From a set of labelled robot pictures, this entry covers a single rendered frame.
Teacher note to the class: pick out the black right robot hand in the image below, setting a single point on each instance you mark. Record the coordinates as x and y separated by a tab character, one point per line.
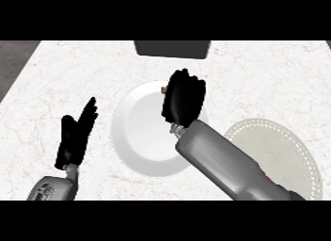
183	100

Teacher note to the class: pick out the dark grey appliance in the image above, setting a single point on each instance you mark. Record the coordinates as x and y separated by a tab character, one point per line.
173	49

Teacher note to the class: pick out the pale round lace placemat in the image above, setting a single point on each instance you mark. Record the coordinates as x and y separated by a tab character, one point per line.
279	157

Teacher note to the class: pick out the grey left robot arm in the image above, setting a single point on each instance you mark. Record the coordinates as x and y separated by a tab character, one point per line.
55	186

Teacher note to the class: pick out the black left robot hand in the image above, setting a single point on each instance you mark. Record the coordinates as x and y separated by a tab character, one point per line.
72	138

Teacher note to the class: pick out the white round plate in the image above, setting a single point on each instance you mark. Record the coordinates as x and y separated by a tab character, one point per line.
146	131

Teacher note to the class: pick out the brown cupcake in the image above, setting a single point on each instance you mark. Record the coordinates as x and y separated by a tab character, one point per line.
164	89

